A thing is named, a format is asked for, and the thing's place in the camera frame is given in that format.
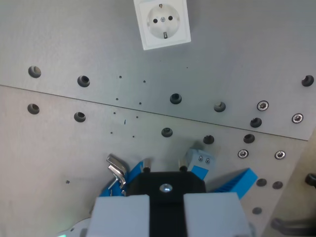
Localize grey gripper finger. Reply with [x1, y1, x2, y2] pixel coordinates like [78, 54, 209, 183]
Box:
[86, 195, 151, 237]
[183, 192, 253, 237]

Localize black power plug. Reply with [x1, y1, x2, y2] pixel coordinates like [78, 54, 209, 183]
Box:
[125, 158, 207, 237]

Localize blue ribbed plastic block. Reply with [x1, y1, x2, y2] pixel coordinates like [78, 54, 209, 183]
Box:
[209, 167, 259, 200]

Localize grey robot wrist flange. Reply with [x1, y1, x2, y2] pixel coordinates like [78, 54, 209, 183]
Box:
[56, 218, 92, 237]

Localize grey block with blue face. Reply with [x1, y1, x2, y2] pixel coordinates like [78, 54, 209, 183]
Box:
[185, 147, 216, 181]

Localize black knob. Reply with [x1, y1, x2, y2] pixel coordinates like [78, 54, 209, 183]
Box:
[305, 173, 316, 190]

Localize bent metal bracket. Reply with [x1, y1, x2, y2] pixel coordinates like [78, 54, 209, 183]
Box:
[106, 154, 129, 191]

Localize white wall socket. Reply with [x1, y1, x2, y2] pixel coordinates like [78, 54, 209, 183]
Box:
[133, 0, 192, 51]

